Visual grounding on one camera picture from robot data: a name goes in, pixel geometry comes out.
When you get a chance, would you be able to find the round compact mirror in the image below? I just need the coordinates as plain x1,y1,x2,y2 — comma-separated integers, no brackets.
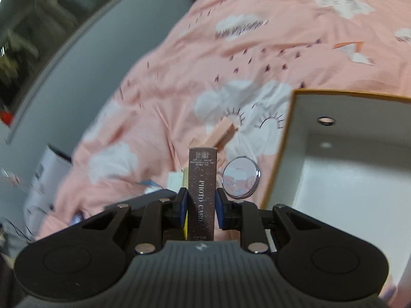
221,157,262,199

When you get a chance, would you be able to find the orange-rimmed white box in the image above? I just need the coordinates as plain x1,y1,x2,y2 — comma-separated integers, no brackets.
259,89,411,296

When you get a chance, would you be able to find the white paper bag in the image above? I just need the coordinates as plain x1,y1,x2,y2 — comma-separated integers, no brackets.
24,144,73,219

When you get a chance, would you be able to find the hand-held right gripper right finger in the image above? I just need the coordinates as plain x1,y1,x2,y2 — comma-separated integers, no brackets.
216,189,322,253

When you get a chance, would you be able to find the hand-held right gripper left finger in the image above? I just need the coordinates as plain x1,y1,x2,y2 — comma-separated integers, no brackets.
80,188,189,255

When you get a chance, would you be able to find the pink rectangular box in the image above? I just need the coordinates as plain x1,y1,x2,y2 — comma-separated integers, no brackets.
189,117,239,150

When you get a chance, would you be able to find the dark brown card box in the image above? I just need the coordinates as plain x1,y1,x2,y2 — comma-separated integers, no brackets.
188,148,219,241

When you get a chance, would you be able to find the window with grey sill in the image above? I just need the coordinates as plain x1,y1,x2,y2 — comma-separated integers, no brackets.
0,0,155,145

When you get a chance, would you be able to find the pink cloud-print blanket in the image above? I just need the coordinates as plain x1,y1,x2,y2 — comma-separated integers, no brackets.
35,0,411,308

